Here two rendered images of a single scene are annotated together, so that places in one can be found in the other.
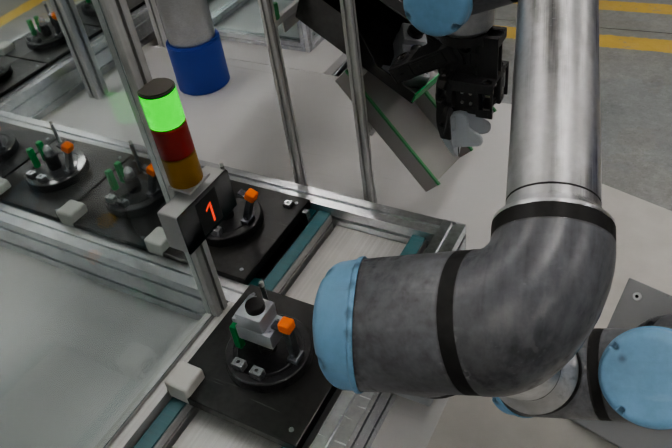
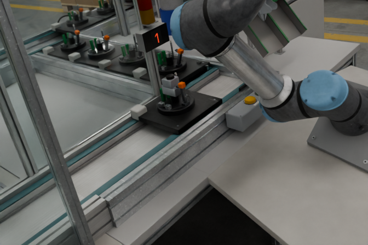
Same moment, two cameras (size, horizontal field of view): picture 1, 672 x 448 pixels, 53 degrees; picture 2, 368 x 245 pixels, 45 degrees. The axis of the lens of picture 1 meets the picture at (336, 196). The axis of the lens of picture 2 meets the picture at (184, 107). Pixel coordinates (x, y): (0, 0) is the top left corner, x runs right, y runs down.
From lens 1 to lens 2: 73 cm
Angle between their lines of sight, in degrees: 15
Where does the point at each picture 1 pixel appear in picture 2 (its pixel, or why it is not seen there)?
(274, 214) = (191, 65)
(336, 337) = (176, 18)
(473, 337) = (211, 5)
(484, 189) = (300, 69)
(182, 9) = not seen: outside the picture
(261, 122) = not seen: hidden behind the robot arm
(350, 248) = (224, 82)
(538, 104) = not seen: outside the picture
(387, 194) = not seen: hidden behind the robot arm
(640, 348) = (316, 76)
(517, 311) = not seen: outside the picture
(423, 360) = (198, 17)
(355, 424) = (205, 127)
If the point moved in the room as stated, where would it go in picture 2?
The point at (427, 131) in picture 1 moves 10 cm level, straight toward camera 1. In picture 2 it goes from (268, 33) to (264, 42)
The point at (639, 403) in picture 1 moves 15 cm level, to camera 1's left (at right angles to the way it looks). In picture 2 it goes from (312, 97) to (258, 101)
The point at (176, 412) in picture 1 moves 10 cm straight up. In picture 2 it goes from (133, 123) to (127, 99)
